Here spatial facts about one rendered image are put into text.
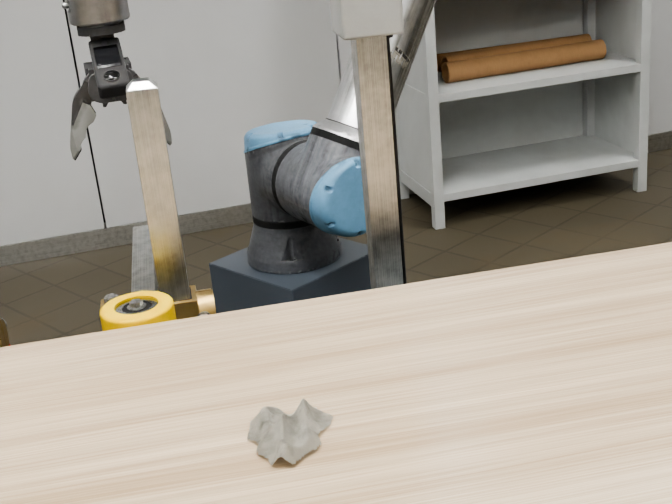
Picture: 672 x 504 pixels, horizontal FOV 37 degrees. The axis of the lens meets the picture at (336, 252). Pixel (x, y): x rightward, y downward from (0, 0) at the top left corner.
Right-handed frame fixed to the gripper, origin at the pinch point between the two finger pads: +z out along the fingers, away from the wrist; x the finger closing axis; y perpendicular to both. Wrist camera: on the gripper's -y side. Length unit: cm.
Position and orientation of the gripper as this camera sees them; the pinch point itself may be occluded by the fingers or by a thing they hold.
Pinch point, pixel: (123, 154)
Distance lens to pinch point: 160.0
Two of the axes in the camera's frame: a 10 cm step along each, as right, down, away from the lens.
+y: -2.6, -3.3, 9.1
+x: -9.6, 1.8, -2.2
